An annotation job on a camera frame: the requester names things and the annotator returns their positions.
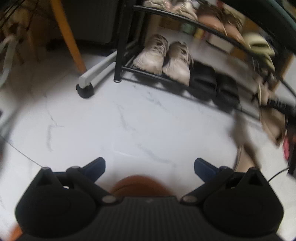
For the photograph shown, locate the tan lace-up shoe left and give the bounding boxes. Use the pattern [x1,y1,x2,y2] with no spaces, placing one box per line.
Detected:
[197,4,227,36]

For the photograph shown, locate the orange round object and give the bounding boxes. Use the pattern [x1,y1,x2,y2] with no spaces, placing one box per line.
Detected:
[110,175,174,197]

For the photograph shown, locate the beige crossover slipper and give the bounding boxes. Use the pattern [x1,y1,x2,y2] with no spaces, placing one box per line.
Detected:
[257,83,286,147]
[234,145,257,173]

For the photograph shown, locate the right black slide sandal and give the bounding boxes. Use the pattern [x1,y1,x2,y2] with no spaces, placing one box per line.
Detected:
[214,73,240,112]

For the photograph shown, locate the grey caster leg with wheel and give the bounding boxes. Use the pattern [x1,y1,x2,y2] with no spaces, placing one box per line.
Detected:
[76,51,117,99]

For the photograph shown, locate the wooden chair leg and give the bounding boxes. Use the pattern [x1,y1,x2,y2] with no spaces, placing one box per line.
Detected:
[50,0,86,74]

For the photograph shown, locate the black slide sandal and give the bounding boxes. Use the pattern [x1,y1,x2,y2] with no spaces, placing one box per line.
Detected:
[214,73,240,112]
[188,61,217,101]

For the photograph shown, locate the cream slide sandal lower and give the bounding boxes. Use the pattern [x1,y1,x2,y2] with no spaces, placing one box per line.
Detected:
[259,54,275,72]

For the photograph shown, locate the cream slide sandal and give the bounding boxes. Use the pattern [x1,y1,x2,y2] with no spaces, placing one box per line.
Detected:
[259,54,275,72]
[243,32,275,56]

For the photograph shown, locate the pearl decorated shoe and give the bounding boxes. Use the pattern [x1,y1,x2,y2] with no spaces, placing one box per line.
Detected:
[171,1,198,22]
[143,0,171,11]

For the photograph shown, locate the left black slide sandal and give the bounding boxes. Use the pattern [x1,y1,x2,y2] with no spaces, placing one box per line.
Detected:
[188,61,217,101]

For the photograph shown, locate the grey corrugated hose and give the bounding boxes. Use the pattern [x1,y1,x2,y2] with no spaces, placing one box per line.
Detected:
[0,34,19,88]

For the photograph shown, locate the black metal shoe rack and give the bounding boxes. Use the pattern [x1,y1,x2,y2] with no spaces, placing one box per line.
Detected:
[113,0,296,121]

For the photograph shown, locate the beige chunky sneaker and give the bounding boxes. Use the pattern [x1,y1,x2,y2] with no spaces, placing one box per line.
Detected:
[162,41,193,86]
[133,34,168,75]

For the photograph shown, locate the pearl decorated shoe right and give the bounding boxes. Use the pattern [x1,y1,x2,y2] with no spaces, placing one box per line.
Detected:
[171,1,198,22]

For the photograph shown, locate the tan lace-up shoe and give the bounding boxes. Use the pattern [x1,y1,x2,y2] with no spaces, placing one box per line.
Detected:
[223,13,245,45]
[197,4,227,36]

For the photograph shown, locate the left beige chunky sneaker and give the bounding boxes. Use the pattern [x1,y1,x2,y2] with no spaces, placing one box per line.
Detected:
[133,34,168,75]

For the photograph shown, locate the pearl decorated shoe left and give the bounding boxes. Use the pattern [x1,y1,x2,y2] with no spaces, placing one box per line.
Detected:
[143,0,171,11]

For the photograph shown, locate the tan lace-up shoe right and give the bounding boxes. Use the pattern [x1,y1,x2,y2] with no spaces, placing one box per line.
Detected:
[223,13,245,45]

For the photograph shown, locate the right beige chunky sneaker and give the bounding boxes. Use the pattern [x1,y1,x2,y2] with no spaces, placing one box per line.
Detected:
[162,41,193,86]

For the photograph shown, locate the cream slide sandal upper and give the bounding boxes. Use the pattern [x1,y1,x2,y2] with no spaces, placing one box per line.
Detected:
[243,32,275,56]

